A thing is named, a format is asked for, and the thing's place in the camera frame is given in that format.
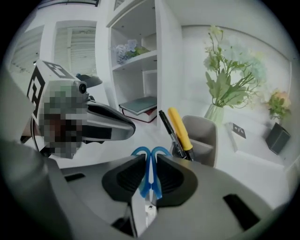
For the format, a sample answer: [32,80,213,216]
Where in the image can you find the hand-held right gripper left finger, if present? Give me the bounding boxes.
[48,153,147,240]

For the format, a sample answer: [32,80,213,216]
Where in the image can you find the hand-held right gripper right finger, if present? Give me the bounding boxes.
[145,153,274,240]

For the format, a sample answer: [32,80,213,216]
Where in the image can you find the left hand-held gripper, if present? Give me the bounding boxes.
[26,60,137,160]

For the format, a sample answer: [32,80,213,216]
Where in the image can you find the blue-handled stationery scissors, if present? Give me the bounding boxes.
[130,146,171,228]

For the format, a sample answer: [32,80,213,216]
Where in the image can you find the black stationery marker pen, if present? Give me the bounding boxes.
[158,110,195,162]

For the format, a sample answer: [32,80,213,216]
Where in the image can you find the yellow stationery utility knife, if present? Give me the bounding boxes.
[167,107,194,152]

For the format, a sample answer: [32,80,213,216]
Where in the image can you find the grey desk lamp head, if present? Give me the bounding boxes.
[75,73,104,89]

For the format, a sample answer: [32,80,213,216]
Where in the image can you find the white desk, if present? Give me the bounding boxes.
[57,112,293,186]

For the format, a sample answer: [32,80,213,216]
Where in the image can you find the red hardcover book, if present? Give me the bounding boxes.
[121,107,158,124]

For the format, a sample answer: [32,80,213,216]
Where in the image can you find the green hardcover book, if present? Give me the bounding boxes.
[118,96,158,116]

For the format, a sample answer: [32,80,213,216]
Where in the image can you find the grey pen holder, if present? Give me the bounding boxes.
[170,114,219,168]

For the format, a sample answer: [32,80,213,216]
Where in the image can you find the pale green ribbed vase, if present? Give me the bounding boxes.
[203,103,226,128]

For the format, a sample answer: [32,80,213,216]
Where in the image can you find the pale blue flower bunch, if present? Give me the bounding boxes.
[112,39,150,66]

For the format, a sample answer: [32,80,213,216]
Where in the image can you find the white window blinds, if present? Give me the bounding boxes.
[54,21,98,77]

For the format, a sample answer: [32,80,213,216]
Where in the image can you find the white bookshelf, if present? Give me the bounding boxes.
[105,0,184,128]

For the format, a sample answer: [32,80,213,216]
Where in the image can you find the black square flower pot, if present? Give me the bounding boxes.
[265,122,292,156]

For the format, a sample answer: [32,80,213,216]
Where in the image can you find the white and green flower bouquet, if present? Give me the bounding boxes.
[202,24,268,110]

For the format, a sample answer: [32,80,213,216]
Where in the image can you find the peach flower bunch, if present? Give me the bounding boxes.
[265,90,293,125]

